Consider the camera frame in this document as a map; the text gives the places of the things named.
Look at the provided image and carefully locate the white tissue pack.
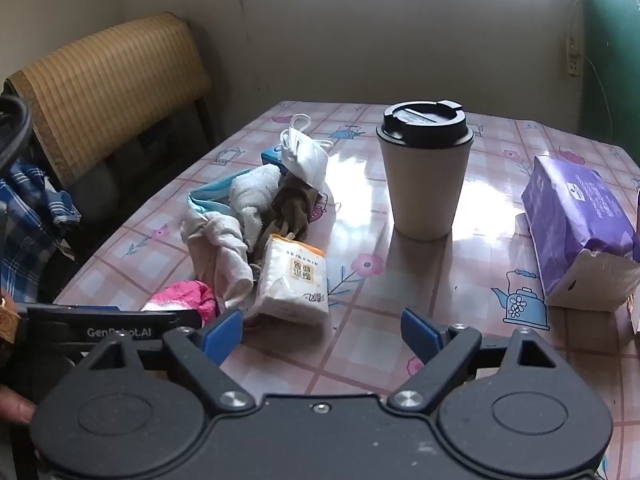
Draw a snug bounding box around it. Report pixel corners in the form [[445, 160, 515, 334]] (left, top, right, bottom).
[[254, 234, 330, 326]]

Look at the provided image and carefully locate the white face mask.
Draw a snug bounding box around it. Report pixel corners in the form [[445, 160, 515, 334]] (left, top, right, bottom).
[[280, 113, 333, 186]]

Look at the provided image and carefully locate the thin white cable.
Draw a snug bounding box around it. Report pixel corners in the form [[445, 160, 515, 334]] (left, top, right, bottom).
[[570, 0, 617, 142]]

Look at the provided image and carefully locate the black braided cable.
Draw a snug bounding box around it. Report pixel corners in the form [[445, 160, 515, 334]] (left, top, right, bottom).
[[0, 95, 33, 171]]

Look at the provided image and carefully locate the person's left hand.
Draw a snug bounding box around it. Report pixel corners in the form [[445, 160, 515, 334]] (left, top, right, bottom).
[[0, 385, 37, 427]]

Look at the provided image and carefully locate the cardboard box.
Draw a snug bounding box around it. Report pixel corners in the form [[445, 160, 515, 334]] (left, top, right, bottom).
[[545, 249, 640, 336]]

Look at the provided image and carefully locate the blue plaid cloth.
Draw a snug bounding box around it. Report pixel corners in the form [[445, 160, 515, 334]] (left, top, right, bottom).
[[0, 160, 82, 303]]

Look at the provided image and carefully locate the cream cloth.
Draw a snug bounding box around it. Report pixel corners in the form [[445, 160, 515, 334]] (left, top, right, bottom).
[[181, 210, 255, 311]]

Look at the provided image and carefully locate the brown cloth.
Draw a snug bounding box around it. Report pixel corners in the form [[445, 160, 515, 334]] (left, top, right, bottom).
[[250, 177, 326, 261]]

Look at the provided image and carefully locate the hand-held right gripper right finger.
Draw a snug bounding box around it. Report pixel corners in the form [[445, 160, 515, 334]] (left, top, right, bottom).
[[385, 308, 571, 413]]

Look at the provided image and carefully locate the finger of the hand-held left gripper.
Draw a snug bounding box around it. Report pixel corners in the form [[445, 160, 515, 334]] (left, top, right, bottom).
[[27, 307, 202, 333]]

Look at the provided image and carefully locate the blue face mask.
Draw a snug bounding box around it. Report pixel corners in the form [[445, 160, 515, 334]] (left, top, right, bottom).
[[187, 176, 241, 221]]

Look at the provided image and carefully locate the dark wooden chair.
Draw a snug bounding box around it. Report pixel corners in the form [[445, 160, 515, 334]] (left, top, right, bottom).
[[60, 95, 217, 266]]

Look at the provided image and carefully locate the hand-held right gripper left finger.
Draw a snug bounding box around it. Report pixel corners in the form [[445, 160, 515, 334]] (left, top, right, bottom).
[[75, 309, 256, 417]]

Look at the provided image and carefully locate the checked teapot print tablecloth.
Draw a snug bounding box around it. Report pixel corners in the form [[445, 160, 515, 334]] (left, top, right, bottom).
[[52, 101, 640, 480]]

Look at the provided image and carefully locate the white towel cloth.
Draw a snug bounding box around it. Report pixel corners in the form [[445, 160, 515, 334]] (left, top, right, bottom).
[[229, 165, 282, 241]]

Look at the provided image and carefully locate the green door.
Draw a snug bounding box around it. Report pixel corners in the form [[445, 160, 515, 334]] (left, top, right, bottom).
[[580, 0, 640, 155]]

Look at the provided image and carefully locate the wall socket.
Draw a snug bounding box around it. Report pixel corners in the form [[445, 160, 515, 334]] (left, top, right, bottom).
[[565, 35, 584, 79]]

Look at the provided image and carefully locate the purple tissue pack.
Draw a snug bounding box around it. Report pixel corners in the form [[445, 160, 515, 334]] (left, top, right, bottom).
[[521, 155, 640, 298]]

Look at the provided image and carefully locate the pink fuzzy cloth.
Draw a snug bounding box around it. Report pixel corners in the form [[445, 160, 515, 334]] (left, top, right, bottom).
[[141, 280, 218, 326]]

